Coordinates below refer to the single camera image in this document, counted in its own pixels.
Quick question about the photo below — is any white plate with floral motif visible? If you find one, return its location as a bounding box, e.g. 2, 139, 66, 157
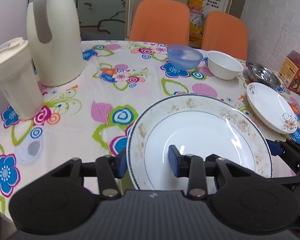
247, 82, 298, 134

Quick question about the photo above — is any large blue-rimmed white plate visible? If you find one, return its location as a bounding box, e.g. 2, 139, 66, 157
126, 94, 273, 190

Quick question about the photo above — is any stainless steel bowl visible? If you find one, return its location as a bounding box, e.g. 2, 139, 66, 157
246, 61, 281, 88

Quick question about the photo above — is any white ceramic bowl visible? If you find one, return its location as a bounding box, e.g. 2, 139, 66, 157
207, 50, 243, 80

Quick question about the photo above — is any translucent blue plastic bowl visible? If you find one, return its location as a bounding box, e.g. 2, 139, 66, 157
167, 44, 203, 70

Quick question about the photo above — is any floral tablecloth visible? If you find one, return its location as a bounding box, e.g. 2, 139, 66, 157
0, 41, 300, 218

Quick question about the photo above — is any red cracker box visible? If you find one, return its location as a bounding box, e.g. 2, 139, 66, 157
279, 50, 300, 96

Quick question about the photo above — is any right orange chair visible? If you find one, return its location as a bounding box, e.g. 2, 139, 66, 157
201, 11, 248, 61

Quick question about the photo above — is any orange chair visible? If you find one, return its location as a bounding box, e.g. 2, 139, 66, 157
201, 11, 248, 61
129, 0, 190, 46

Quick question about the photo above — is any left orange chair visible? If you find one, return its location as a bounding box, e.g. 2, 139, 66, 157
129, 0, 190, 46

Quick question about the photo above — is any cream thermos jug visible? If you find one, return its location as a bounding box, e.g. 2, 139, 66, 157
26, 0, 84, 87

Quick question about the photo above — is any cream plastic tumbler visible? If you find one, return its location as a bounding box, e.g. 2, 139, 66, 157
0, 37, 44, 120

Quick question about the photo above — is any yellow snack bag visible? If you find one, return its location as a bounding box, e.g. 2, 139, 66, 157
187, 0, 204, 48

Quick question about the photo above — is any glass panel with cartoon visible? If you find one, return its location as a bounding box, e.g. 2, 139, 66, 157
75, 0, 126, 41

